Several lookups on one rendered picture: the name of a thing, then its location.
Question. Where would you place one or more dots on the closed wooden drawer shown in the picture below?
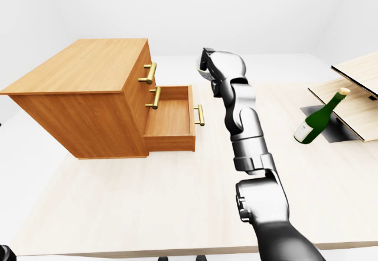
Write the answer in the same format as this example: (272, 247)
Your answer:
(144, 95)
(141, 63)

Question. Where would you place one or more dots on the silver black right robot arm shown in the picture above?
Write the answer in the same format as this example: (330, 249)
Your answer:
(251, 143)

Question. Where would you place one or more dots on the green wine bottle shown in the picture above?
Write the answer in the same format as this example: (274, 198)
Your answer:
(317, 116)

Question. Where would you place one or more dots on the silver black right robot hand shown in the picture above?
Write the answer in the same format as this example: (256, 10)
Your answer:
(230, 64)

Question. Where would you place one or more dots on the pale wooden wine rack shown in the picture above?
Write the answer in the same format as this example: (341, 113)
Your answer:
(351, 89)

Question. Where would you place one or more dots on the open wooden drawer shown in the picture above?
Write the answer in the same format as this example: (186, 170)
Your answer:
(168, 116)

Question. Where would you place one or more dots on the wooden cabinet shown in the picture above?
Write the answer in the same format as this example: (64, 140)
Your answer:
(74, 75)

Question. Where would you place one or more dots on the patterned bowl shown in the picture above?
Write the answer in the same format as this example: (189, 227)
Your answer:
(204, 73)

